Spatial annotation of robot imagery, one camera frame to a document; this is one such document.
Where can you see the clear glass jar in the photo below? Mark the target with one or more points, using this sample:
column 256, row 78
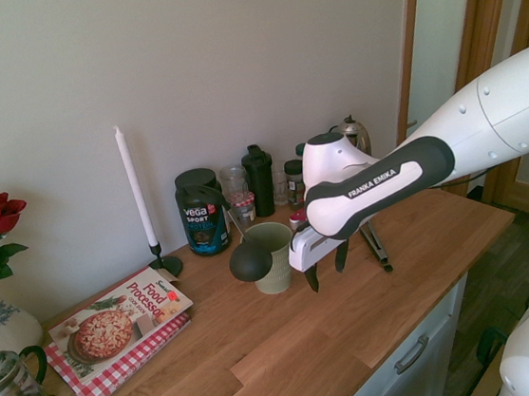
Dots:
column 234, row 180

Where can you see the clear drinking glass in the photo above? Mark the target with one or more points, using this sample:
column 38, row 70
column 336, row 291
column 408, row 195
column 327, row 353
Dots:
column 280, row 187

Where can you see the Food Processor cookbook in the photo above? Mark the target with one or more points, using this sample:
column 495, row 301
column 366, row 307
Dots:
column 116, row 320

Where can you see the green ribbed utensil holder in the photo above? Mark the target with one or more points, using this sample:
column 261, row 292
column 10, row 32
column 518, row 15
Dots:
column 274, row 264

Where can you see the white kitchen cabinet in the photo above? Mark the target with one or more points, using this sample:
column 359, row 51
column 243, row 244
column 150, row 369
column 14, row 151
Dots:
column 417, row 324

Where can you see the black Vega protein tub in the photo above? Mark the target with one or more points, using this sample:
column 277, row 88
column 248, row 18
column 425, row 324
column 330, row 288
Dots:
column 200, row 224

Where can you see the black ladle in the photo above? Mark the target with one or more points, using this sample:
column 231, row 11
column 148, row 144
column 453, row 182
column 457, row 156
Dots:
column 250, row 262

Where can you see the tall white candle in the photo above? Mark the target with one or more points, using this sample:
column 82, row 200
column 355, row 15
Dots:
column 135, row 189

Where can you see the stainless steel electric kettle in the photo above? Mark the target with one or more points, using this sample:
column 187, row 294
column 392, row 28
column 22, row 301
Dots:
column 357, row 135

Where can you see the metal tongs with black tips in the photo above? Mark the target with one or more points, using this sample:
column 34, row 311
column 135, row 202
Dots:
column 376, row 247

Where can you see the red checked book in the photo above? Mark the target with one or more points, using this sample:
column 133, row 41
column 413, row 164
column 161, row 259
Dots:
column 121, row 369

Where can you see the black slotted spoon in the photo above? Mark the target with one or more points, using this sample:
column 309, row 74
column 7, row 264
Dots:
column 202, row 193

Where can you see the black shaker bottle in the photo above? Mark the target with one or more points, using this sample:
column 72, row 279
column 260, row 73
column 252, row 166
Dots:
column 260, row 184

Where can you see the small jar red checked lid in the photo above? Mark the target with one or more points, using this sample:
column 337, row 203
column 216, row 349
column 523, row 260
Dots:
column 245, row 207

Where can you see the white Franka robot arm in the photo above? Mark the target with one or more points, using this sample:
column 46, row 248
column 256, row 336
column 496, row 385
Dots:
column 377, row 182

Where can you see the wooden door frame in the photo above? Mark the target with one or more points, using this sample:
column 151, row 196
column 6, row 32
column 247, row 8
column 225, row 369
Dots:
column 409, row 24

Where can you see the black candle holder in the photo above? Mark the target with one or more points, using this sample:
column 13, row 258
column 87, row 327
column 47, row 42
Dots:
column 163, row 263

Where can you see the spice jar with black lid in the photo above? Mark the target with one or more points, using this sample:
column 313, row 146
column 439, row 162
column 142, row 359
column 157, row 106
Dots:
column 295, row 180

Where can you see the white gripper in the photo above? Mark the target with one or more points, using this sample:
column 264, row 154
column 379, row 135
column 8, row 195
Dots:
column 309, row 250

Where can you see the white vase with blue pattern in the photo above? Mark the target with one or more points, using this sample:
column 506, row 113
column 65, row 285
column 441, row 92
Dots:
column 6, row 323

